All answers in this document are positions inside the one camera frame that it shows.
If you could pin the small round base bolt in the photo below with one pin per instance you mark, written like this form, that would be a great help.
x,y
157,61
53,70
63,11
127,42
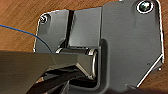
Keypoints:
x,y
43,19

